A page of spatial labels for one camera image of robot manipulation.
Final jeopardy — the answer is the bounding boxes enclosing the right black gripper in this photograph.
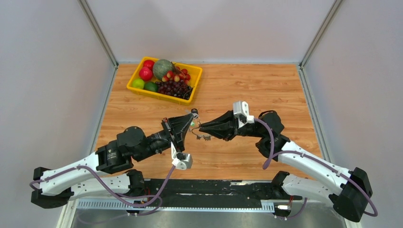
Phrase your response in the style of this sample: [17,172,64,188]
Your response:
[199,109,265,142]

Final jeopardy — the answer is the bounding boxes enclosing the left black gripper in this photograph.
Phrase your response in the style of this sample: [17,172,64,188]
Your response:
[134,113,193,162]

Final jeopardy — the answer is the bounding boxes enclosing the large silver keyring with clips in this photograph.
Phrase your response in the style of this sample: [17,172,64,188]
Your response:
[190,125,211,141]

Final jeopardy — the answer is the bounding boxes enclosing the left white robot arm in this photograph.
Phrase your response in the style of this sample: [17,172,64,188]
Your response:
[30,114,197,209]

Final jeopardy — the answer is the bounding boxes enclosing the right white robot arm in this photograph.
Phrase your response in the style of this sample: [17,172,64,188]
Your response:
[199,110,378,222]

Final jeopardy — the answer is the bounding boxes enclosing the purple grape bunch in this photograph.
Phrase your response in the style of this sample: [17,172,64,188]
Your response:
[155,80,193,100]

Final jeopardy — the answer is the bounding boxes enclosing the dark green lime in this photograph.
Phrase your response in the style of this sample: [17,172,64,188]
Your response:
[144,81,159,93]

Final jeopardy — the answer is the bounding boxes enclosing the red lychee cluster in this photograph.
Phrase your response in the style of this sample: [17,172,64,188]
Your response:
[161,66,191,86]

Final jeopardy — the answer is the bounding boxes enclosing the yellow plastic tray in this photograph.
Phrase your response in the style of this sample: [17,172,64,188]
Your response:
[126,57,202,105]

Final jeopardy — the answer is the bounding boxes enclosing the light green lime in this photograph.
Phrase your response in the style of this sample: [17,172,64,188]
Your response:
[131,78,145,89]

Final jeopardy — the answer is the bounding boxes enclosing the green melon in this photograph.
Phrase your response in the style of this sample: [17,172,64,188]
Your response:
[153,59,174,80]

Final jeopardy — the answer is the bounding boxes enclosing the red apple front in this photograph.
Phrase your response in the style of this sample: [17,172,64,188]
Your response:
[139,66,154,81]

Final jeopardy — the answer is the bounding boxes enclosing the red apple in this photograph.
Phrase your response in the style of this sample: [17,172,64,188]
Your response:
[139,66,154,81]
[143,59,155,71]

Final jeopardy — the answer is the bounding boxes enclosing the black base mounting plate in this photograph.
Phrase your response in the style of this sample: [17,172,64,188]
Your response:
[115,179,303,218]

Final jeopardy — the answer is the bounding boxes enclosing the red apple back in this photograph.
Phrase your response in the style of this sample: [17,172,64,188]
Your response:
[143,59,155,71]

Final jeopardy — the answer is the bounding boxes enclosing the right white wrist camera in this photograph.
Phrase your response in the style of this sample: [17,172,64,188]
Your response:
[233,101,254,129]

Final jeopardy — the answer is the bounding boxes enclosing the aluminium frame rail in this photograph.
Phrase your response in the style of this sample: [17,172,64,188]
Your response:
[59,178,316,213]

